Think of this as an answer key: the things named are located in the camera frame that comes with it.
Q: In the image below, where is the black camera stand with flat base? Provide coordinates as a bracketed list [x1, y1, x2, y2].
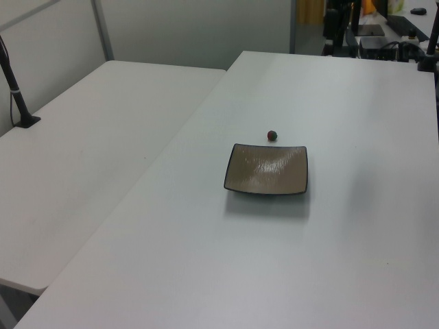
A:
[0, 34, 42, 130]

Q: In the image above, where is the thin black stand cable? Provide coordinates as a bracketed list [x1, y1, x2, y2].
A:
[0, 34, 17, 128]

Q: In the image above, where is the black electronics box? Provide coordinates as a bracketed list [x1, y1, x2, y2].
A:
[359, 36, 399, 60]

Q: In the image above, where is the black keyboard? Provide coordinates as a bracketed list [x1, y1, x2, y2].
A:
[385, 14, 430, 36]

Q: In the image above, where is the yellow panel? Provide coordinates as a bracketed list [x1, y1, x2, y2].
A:
[296, 0, 325, 25]

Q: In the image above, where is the brown square ceramic plate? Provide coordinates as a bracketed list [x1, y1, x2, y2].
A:
[223, 143, 310, 196]

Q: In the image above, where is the black camera stand with clamp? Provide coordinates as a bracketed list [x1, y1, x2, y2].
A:
[416, 23, 439, 73]

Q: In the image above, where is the black monitor stand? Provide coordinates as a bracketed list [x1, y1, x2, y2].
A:
[349, 0, 387, 37]

